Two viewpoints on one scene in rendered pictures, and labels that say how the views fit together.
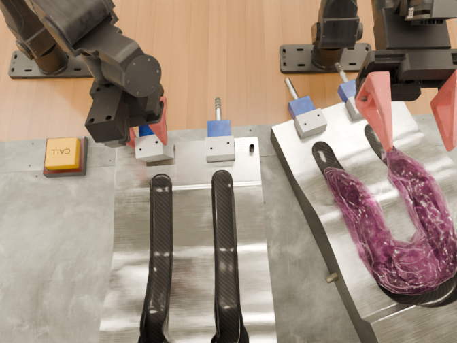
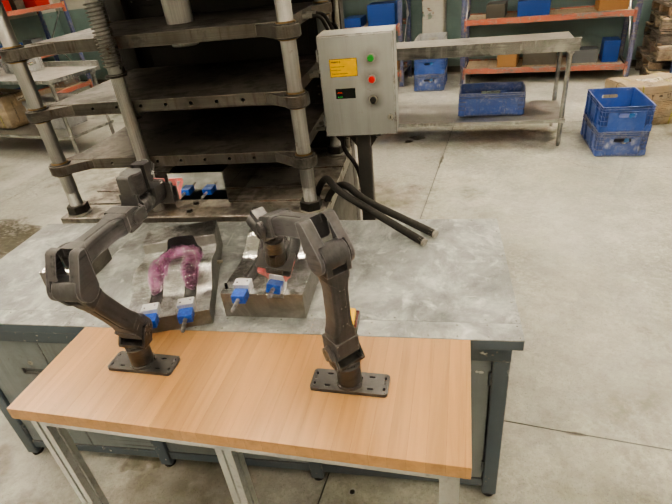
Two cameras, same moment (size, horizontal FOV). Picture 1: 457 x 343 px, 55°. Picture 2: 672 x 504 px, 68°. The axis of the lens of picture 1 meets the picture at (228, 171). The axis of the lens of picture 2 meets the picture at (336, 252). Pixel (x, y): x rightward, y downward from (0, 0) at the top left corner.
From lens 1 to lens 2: 1.60 m
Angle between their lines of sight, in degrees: 80
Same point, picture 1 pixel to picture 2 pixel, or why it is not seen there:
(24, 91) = (377, 367)
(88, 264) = not seen: hidden behind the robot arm
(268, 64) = (185, 365)
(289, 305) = not seen: hidden behind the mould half
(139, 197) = (296, 275)
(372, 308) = (210, 246)
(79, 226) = not seen: hidden behind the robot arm
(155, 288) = (296, 245)
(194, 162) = (260, 285)
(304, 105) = (183, 312)
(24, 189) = (375, 311)
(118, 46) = (259, 211)
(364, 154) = (169, 294)
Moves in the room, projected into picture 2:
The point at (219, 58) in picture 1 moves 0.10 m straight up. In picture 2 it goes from (217, 373) to (209, 346)
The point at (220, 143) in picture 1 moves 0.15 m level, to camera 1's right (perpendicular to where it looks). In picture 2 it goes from (241, 282) to (194, 282)
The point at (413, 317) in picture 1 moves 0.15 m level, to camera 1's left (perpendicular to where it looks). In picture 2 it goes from (197, 234) to (236, 233)
